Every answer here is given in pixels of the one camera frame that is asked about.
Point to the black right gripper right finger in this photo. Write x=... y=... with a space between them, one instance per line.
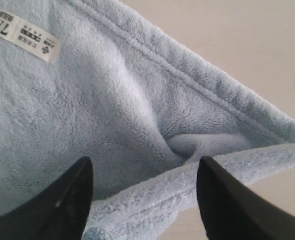
x=231 y=211

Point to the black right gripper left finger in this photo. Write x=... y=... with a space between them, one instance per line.
x=60 y=212

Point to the light blue fluffy towel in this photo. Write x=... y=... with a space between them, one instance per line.
x=94 y=78

